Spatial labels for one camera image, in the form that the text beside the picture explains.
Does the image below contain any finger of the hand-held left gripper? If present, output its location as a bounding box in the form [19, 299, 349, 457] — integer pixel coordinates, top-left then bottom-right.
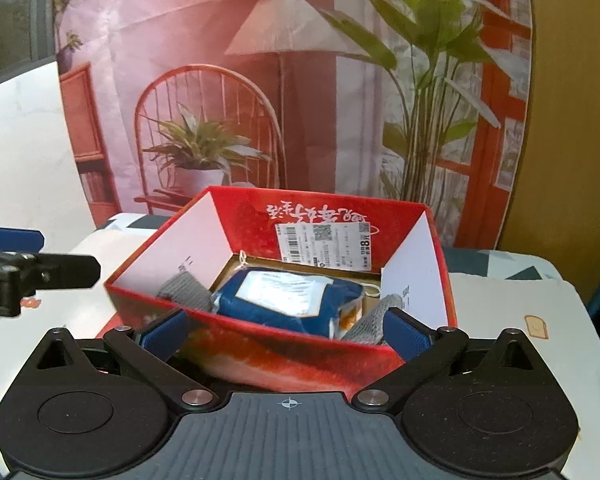
[0, 225, 45, 255]
[0, 249, 101, 291]

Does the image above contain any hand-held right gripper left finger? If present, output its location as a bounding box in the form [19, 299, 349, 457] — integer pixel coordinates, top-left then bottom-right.
[29, 307, 221, 413]

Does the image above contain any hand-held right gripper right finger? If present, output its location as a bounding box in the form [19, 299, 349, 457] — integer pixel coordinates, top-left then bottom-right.
[351, 307, 548, 413]

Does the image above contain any red strawberry print cardboard box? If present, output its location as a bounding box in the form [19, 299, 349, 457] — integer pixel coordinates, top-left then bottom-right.
[104, 186, 459, 395]

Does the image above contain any blue packet with white label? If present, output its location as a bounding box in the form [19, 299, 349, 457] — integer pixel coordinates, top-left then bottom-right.
[211, 267, 372, 340]

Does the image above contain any white board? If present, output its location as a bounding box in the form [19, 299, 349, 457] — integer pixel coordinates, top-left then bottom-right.
[0, 59, 101, 261]

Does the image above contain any wooden panel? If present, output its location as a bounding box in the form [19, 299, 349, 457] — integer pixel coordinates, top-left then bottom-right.
[497, 0, 600, 306]

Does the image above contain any dark window with frame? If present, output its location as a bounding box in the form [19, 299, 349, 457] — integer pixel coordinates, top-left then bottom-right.
[0, 0, 61, 93]

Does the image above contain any printed wall tapestry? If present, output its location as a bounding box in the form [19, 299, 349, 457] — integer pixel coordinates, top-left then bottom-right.
[52, 0, 534, 252]

